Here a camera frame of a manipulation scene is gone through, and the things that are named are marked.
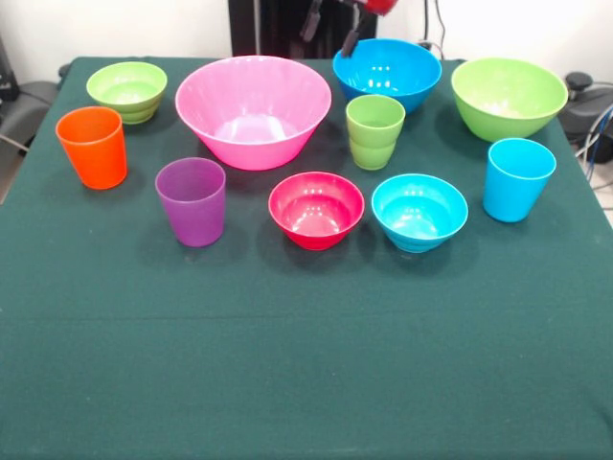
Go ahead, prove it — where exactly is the orange red cup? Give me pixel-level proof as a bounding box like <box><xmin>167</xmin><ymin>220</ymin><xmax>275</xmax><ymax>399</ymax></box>
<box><xmin>55</xmin><ymin>105</ymin><xmax>128</xmax><ymax>191</ymax></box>

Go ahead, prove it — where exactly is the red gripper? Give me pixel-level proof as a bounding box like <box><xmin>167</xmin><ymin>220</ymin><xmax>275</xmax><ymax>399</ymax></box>
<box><xmin>300</xmin><ymin>0</ymin><xmax>398</xmax><ymax>57</ymax></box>

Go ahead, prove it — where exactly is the large pink bowl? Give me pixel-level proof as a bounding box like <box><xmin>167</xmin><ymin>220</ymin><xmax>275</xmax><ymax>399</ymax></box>
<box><xmin>174</xmin><ymin>55</ymin><xmax>333</xmax><ymax>172</ymax></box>

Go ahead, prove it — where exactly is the small magenta bowl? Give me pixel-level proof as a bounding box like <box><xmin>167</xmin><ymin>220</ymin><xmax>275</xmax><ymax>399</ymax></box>
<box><xmin>267</xmin><ymin>171</ymin><xmax>366</xmax><ymax>252</ymax></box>

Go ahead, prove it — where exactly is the green cup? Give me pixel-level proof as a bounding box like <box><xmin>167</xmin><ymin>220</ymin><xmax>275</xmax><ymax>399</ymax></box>
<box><xmin>345</xmin><ymin>94</ymin><xmax>407</xmax><ymax>172</ymax></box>

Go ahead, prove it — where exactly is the small green bowl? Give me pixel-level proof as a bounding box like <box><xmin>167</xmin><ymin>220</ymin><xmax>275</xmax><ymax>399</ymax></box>
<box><xmin>85</xmin><ymin>60</ymin><xmax>169</xmax><ymax>126</ymax></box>

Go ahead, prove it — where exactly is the black device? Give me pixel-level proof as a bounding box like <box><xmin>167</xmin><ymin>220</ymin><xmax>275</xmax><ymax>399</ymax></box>
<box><xmin>0</xmin><ymin>35</ymin><xmax>20</xmax><ymax>102</ymax></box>

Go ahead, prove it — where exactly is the blue cup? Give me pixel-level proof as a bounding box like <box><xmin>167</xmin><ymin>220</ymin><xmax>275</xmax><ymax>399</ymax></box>
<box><xmin>482</xmin><ymin>137</ymin><xmax>557</xmax><ymax>223</ymax></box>

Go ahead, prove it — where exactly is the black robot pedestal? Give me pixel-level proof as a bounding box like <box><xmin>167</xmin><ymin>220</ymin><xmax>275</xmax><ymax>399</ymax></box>
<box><xmin>228</xmin><ymin>0</ymin><xmax>379</xmax><ymax>59</ymax></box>

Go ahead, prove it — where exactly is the tangle of cables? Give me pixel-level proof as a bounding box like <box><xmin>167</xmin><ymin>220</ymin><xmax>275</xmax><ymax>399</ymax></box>
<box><xmin>574</xmin><ymin>103</ymin><xmax>613</xmax><ymax>212</ymax></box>

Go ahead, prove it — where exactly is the large green bowl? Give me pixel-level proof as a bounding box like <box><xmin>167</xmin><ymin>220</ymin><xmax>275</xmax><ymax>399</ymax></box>
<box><xmin>450</xmin><ymin>57</ymin><xmax>570</xmax><ymax>144</ymax></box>

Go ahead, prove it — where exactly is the large blue bowl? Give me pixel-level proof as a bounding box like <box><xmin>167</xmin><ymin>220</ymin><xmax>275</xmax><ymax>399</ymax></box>
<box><xmin>332</xmin><ymin>37</ymin><xmax>443</xmax><ymax>115</ymax></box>

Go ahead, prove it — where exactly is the dark green tablecloth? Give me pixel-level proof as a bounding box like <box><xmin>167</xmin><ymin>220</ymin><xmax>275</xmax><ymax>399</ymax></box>
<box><xmin>0</xmin><ymin>56</ymin><xmax>613</xmax><ymax>460</ymax></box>

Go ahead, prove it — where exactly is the purple cup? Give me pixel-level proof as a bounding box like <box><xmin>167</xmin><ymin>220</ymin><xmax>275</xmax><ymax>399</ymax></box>
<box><xmin>154</xmin><ymin>157</ymin><xmax>227</xmax><ymax>248</ymax></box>

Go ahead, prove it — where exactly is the small cyan bowl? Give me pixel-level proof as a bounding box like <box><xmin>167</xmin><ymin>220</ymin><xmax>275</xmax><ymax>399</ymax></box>
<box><xmin>371</xmin><ymin>172</ymin><xmax>469</xmax><ymax>254</ymax></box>

